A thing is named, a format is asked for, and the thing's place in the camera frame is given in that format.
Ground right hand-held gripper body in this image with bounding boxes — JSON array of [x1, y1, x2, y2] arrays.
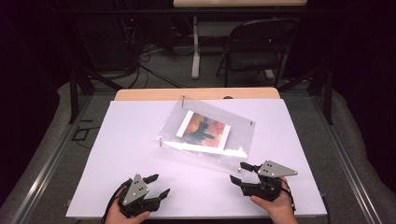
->
[[241, 160, 299, 202]]

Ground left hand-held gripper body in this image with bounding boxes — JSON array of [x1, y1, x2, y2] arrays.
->
[[119, 173, 163, 218]]

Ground clear acrylic photo frame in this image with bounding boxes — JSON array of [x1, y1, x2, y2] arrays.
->
[[156, 95, 257, 175]]

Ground orange painting print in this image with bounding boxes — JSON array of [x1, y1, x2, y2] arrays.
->
[[176, 110, 232, 150]]

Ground person's left hand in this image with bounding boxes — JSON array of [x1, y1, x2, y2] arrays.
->
[[105, 195, 151, 224]]

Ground person's right hand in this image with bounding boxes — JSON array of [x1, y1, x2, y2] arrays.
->
[[250, 176, 298, 224]]

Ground white board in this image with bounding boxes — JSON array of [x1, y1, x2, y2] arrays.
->
[[65, 98, 328, 218]]

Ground wooden table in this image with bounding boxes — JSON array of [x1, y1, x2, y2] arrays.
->
[[114, 87, 281, 102]]

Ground black metal stand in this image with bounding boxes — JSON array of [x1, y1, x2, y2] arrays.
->
[[68, 66, 124, 124], [276, 66, 334, 125]]

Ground black folding chair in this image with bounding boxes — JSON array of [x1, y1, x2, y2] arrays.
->
[[216, 18, 300, 88]]

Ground white-legged wooden desk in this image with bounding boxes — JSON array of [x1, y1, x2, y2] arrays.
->
[[172, 0, 307, 80]]

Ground dark equipment rack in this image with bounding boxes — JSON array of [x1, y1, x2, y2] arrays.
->
[[116, 13, 143, 68]]

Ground left hand-held gripper cable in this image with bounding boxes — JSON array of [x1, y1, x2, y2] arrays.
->
[[101, 178, 132, 224]]

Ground hand-held gripper cable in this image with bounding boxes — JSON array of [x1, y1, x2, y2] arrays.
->
[[281, 178, 297, 213], [101, 178, 132, 224]]

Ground right hand-held gripper cable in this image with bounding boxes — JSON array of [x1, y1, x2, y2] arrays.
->
[[281, 178, 297, 213]]

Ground aluminium rail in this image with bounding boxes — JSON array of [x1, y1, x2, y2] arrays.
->
[[12, 92, 92, 224], [311, 92, 385, 224]]

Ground black floor cables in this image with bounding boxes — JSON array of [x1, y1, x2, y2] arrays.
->
[[124, 43, 188, 90]]

